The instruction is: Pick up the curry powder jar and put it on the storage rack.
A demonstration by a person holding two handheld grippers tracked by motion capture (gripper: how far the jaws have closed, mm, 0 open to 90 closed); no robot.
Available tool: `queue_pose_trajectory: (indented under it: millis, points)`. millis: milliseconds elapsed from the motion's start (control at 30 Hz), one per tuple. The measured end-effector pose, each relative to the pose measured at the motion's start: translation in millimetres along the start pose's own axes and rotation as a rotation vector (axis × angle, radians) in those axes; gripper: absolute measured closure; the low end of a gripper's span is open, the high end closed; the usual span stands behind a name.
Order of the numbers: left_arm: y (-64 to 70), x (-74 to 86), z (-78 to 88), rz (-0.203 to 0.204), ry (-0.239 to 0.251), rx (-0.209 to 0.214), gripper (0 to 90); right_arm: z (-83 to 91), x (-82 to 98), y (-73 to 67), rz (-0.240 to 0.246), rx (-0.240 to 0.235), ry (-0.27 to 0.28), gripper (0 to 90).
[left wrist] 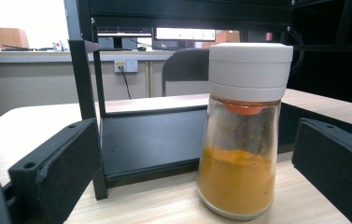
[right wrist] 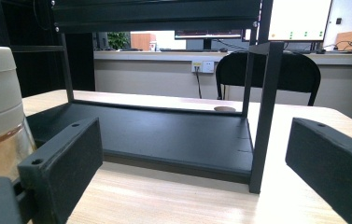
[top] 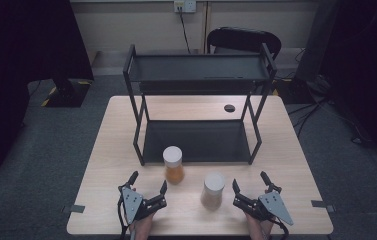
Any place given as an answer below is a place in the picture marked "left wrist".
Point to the dark computer monitor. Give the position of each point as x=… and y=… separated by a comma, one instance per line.
x=114, y=42

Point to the long beige counter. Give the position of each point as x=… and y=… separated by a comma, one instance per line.
x=24, y=84

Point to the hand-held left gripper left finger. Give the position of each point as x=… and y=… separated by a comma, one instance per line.
x=61, y=168

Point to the brown wooden box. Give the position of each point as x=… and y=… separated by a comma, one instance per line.
x=5, y=37

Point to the glass spice jar white lid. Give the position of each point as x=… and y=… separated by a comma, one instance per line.
x=236, y=183

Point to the black metal shelf rack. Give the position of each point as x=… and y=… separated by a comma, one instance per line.
x=152, y=140

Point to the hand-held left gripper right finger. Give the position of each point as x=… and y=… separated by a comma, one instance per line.
x=335, y=161

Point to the pink tag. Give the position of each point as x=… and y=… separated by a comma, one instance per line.
x=269, y=36

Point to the white wall socket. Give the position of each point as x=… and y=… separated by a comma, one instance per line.
x=127, y=66

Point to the lit computer monitor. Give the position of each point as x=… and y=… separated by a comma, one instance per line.
x=184, y=34

